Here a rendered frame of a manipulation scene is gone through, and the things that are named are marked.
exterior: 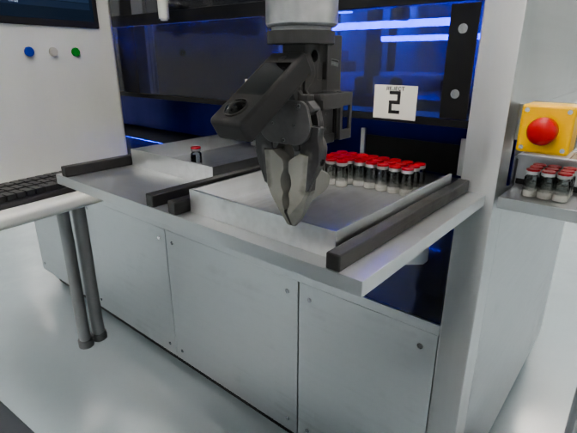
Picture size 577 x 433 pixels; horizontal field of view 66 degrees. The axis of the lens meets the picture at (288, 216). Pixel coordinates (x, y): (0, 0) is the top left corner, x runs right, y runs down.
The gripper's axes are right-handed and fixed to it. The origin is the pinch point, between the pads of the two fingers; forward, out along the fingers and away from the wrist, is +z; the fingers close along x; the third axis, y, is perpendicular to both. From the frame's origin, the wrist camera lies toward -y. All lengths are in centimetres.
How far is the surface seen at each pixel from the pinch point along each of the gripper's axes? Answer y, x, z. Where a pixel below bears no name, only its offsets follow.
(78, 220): 20, 100, 30
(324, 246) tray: 1.2, -4.4, 2.9
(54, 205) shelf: 0, 65, 12
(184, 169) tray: 12.9, 36.2, 2.5
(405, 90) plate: 38.7, 5.0, -11.8
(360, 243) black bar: 3.1, -7.9, 2.3
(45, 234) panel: 39, 183, 62
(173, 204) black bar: -1.1, 20.6, 2.5
